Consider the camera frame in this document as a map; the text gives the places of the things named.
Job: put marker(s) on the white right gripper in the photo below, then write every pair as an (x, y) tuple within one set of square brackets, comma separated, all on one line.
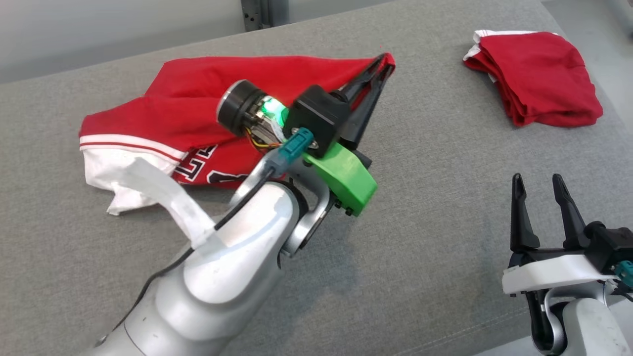
[(554, 274)]

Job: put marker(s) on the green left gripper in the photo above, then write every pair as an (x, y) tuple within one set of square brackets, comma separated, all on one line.
[(346, 180)]

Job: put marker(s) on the red shorts with white band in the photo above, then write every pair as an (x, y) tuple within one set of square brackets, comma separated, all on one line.
[(539, 74)]

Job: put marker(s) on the red basketball jersey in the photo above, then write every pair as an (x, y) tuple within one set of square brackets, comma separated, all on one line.
[(198, 89)]

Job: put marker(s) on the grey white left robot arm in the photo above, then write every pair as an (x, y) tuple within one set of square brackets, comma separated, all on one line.
[(237, 267)]

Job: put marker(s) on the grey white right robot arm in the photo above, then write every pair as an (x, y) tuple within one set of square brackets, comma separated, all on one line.
[(593, 326)]

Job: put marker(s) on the translucent white tape strip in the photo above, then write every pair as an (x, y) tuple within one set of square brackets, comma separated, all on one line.
[(173, 198)]

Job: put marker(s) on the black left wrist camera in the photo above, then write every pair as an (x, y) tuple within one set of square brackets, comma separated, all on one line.
[(316, 116)]

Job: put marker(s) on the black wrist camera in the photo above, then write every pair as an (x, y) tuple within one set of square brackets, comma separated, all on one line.
[(610, 242), (316, 116)]

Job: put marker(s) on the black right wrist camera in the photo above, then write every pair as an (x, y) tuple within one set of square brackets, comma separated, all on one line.
[(610, 242)]

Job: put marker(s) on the grey metal partition post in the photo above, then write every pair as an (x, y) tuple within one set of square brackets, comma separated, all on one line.
[(267, 10)]

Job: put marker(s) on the grey bracket plate with screws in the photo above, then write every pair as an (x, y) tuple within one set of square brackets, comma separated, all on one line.
[(252, 15)]

